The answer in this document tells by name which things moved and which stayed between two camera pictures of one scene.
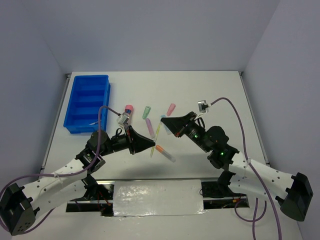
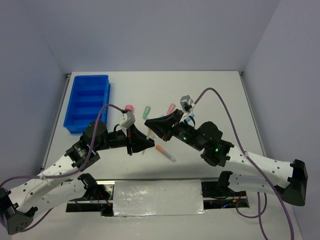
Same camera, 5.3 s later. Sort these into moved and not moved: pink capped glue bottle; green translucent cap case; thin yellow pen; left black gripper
Moved: thin yellow pen
Not moved: pink capped glue bottle; green translucent cap case; left black gripper
